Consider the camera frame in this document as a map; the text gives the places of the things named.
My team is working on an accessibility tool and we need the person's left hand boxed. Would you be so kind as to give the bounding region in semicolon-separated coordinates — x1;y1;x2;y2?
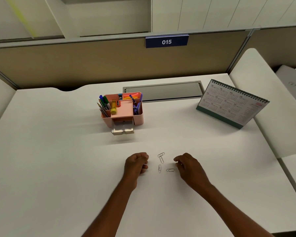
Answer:
123;152;149;181

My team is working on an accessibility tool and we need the person's right hand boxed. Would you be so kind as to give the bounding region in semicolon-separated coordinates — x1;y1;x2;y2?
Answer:
173;152;211;193

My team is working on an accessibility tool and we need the pink desk organizer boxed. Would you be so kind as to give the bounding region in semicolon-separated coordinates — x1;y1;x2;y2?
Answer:
100;92;144;129

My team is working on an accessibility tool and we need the grey pencil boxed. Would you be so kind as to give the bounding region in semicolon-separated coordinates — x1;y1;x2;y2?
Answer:
98;104;110;118
96;102;108;118

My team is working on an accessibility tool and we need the green spiral desk calendar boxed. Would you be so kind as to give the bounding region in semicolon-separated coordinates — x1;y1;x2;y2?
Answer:
196;79;270;129

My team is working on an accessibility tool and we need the person's right forearm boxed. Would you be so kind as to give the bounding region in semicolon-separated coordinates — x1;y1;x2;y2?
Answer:
197;182;274;237

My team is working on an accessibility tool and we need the person's left forearm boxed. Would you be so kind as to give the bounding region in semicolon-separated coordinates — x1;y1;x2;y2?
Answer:
81;175;138;237

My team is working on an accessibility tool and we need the white side divider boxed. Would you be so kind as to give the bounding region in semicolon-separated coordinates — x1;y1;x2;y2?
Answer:
0;71;16;135
229;48;296;159

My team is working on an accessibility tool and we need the beige partition panel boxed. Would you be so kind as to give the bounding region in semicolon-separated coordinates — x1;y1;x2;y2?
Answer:
227;26;296;73
0;63;19;90
0;31;251;91

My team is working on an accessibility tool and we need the blue number sign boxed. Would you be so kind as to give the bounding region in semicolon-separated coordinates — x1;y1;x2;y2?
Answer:
145;34;189;49

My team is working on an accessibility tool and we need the silver laptop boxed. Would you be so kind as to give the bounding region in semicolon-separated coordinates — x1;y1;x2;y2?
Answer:
276;65;296;110

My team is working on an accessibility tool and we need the white open shelf unit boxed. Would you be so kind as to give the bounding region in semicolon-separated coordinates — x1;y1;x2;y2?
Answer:
0;0;153;44

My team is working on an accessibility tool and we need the white panelled cabinet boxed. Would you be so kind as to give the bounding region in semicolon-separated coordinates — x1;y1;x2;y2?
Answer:
152;0;296;32

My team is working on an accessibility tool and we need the grey cable tray cover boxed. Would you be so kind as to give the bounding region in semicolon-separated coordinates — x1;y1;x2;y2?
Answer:
122;80;205;103

